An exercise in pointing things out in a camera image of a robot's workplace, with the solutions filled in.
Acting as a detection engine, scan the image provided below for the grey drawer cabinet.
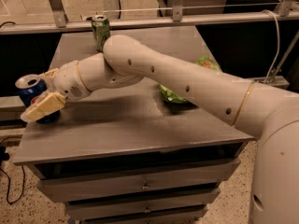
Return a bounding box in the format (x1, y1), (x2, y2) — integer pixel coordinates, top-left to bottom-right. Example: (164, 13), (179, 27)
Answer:
(12, 25), (262, 224)

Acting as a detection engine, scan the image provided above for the metal railing frame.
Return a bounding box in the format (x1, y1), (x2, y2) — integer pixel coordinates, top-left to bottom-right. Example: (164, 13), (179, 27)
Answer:
(0, 0), (299, 35)

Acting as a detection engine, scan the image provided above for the grey drawer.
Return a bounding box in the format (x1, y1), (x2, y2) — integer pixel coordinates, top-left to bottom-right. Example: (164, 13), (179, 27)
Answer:
(37, 158), (240, 203)
(64, 187), (221, 221)
(79, 205), (209, 224)

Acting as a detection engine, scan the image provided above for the top grey drawer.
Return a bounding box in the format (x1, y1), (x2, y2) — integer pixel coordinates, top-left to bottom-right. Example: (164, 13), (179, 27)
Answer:
(37, 158), (240, 203)

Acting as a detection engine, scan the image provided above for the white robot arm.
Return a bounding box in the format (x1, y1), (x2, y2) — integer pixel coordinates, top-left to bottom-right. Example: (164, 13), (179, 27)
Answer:
(21, 35), (299, 224)

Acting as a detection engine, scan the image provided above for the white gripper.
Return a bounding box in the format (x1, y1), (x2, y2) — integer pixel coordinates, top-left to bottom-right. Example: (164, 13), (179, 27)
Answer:
(21, 61), (91, 122)

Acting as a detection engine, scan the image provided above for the blue pepsi can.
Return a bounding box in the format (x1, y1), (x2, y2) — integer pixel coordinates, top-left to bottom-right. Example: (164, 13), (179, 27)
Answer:
(15, 74), (60, 124)

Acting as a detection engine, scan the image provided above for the bottom grey drawer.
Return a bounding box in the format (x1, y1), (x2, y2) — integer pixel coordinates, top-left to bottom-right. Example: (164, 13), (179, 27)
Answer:
(79, 205), (209, 224)

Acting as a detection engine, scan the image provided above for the green soda can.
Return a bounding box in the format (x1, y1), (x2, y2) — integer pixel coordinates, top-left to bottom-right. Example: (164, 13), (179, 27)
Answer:
(92, 15), (110, 52)

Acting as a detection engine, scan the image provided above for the green rice chip bag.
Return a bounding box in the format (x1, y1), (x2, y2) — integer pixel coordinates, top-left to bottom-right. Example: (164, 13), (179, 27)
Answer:
(158, 55), (222, 105)

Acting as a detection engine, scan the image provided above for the middle grey drawer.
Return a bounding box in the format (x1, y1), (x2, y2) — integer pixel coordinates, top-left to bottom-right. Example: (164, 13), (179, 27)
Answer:
(64, 187), (221, 221)

